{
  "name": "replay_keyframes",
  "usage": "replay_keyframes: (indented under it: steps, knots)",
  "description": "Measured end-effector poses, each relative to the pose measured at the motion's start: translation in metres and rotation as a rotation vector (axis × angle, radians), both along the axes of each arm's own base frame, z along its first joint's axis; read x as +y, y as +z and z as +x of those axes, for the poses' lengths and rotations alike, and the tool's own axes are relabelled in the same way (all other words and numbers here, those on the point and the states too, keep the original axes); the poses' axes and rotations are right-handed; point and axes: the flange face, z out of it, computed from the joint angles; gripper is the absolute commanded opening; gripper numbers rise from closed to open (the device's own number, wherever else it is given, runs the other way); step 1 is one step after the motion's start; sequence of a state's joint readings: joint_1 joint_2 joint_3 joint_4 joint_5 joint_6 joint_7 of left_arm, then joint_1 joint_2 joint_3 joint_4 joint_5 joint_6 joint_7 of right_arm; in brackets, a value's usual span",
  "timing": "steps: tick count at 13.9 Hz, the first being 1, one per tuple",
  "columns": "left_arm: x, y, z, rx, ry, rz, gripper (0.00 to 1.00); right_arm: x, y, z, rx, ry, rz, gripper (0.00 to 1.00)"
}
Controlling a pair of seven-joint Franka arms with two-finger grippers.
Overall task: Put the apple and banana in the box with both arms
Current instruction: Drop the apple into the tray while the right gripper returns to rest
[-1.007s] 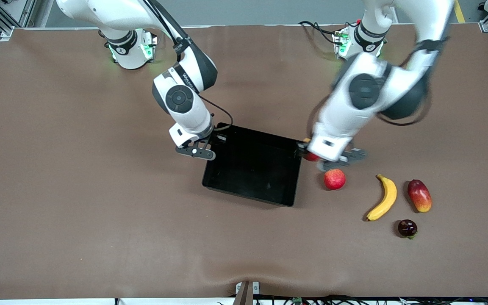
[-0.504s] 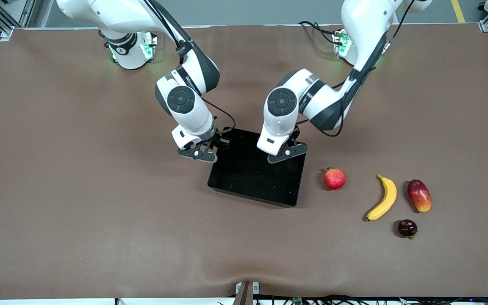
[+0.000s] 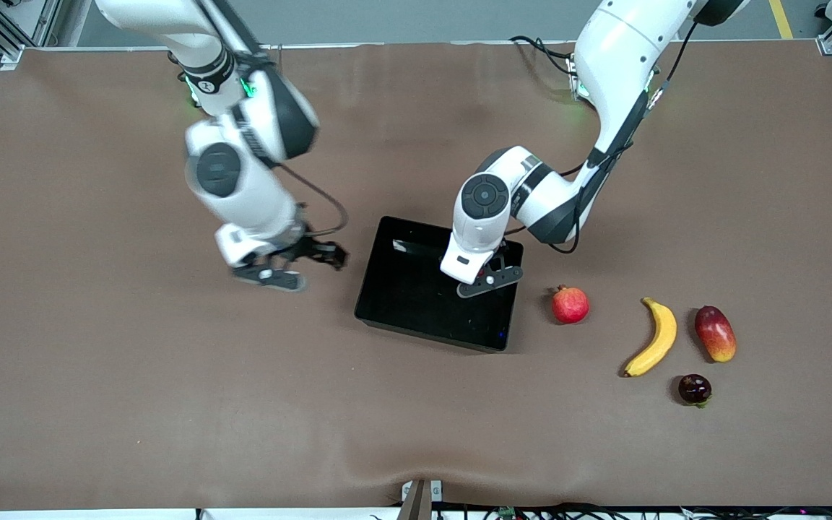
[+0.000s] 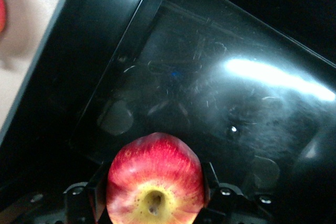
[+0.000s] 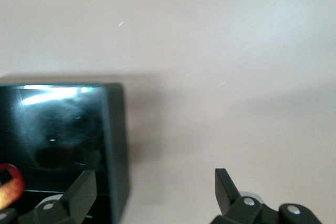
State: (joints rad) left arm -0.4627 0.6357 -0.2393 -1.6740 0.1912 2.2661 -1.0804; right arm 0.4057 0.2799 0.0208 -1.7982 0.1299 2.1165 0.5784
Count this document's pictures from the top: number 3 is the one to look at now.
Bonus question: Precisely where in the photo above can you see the red pomegranate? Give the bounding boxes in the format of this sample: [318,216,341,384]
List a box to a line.
[551,284,592,326]

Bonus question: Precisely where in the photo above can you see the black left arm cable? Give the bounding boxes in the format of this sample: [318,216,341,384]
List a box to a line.
[506,18,702,255]

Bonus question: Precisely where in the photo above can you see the black left base cable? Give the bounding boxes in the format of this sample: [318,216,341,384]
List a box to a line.
[510,35,577,77]

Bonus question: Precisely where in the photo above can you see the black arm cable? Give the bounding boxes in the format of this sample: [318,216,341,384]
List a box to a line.
[506,18,702,255]
[199,0,350,239]

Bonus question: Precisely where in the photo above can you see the yellow banana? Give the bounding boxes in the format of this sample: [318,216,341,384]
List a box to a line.
[623,297,678,378]

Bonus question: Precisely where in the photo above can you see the black cables along table edge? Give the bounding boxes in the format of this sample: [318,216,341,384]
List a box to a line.
[434,503,832,520]

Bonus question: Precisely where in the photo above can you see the grey bracket with white labels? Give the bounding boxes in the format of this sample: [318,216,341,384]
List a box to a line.
[398,479,444,520]

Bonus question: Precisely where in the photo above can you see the brown table mat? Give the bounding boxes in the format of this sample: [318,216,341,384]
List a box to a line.
[0,40,832,510]

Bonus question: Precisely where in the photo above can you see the red orange mango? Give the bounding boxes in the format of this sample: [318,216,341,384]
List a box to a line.
[694,305,737,363]

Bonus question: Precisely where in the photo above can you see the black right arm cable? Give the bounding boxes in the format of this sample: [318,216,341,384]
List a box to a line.
[199,0,350,239]

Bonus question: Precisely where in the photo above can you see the black rectangular box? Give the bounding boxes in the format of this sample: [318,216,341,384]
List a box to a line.
[354,215,525,355]

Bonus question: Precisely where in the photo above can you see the dark purple mangosteen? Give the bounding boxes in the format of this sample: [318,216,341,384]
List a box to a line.
[678,373,713,409]

